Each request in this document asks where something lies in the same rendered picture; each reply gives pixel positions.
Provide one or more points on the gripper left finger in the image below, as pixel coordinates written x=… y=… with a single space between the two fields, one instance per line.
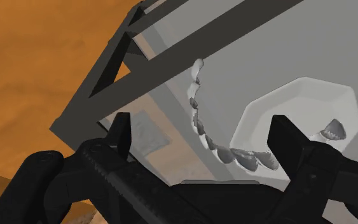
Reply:
x=104 y=173

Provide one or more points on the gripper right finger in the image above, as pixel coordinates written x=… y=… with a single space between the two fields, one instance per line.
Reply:
x=315 y=173

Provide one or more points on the white octagonal bowl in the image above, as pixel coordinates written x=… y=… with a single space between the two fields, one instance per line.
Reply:
x=305 y=105

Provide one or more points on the grey and white scaly strand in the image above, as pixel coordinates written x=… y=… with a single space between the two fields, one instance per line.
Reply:
x=247 y=159

